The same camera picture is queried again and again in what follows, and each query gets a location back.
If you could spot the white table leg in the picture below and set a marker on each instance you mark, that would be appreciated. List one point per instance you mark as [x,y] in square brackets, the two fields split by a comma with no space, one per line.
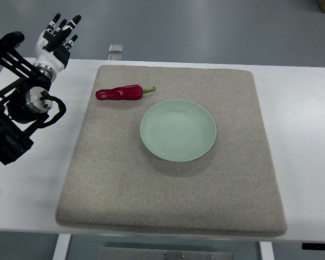
[266,251]
[62,246]

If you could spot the black table control panel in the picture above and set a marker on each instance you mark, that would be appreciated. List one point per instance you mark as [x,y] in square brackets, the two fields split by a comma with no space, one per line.
[313,246]

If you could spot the white table leg right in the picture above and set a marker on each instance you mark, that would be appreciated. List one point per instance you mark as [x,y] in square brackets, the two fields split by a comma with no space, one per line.
[266,251]

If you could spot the metal bracket under table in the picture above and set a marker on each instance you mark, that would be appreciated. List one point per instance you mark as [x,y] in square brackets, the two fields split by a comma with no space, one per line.
[159,254]

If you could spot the light green plate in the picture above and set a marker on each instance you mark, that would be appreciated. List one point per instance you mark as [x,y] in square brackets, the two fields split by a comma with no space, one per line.
[178,130]

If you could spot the silver floor socket plate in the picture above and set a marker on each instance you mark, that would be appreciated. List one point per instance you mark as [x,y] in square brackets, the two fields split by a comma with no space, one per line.
[115,48]

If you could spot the beige felt mat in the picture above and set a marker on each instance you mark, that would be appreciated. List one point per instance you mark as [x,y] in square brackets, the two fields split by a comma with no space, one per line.
[115,183]

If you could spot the red pepper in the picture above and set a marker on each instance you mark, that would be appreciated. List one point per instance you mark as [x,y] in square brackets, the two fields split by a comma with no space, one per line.
[130,92]

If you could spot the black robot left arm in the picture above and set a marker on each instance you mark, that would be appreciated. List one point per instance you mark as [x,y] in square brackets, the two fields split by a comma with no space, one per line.
[25,104]

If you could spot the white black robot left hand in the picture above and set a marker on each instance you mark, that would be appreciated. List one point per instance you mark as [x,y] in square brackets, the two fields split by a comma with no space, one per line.
[53,46]

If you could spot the white table leg left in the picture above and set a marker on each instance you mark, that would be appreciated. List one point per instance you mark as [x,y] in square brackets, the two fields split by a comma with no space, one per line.
[62,246]

